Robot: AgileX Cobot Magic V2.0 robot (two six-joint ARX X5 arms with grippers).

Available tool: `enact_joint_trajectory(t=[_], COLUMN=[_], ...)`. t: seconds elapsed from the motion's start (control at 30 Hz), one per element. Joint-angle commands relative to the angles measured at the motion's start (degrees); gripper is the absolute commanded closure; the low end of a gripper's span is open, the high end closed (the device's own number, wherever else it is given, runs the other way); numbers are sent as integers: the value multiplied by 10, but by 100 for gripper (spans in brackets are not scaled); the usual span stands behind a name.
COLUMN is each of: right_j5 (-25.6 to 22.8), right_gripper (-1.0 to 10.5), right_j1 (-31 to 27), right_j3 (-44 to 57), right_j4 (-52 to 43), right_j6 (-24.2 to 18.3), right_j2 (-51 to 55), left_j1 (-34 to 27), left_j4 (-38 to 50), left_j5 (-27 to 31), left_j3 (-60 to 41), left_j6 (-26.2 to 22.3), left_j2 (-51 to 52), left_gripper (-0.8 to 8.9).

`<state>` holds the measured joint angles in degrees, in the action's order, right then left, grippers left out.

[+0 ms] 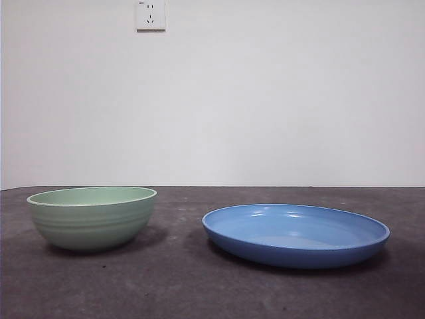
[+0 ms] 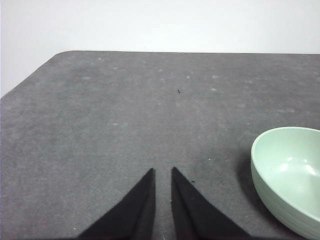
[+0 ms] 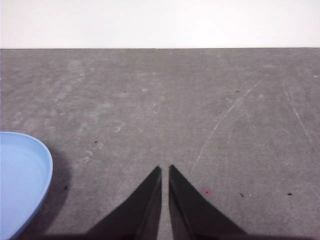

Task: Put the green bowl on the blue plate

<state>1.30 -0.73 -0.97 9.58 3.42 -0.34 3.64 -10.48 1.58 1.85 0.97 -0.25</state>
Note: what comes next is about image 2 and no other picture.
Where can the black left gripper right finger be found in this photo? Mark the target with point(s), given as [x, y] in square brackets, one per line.
[192, 215]

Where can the green bowl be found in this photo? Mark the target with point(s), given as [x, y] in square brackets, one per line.
[282, 175]

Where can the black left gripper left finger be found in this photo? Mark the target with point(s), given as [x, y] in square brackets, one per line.
[135, 215]

